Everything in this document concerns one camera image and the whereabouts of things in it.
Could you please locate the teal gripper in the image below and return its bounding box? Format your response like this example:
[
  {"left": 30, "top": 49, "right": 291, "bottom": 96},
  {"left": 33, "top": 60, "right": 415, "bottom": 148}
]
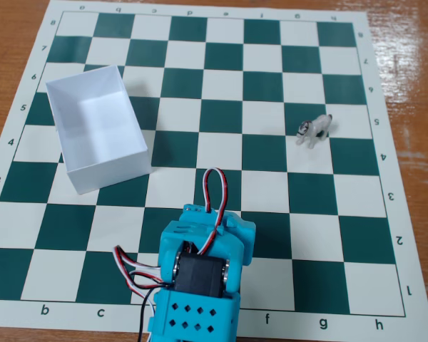
[{"left": 180, "top": 204, "right": 257, "bottom": 267}]

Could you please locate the looped red white black cable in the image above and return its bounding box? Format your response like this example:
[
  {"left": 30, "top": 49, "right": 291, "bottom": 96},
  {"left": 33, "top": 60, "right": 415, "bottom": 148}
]
[{"left": 198, "top": 167, "right": 230, "bottom": 256}]

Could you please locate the small white toy horse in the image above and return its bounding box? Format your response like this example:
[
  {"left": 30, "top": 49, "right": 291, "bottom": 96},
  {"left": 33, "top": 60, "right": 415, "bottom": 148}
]
[{"left": 295, "top": 113, "right": 334, "bottom": 149}]

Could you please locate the white open cardboard box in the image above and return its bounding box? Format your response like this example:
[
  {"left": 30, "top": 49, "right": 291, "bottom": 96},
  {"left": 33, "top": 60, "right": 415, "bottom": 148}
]
[{"left": 44, "top": 65, "right": 152, "bottom": 195}]

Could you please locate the green and white chessboard mat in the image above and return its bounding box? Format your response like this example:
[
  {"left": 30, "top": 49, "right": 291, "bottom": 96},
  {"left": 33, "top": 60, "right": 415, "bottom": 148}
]
[{"left": 0, "top": 0, "right": 428, "bottom": 342}]

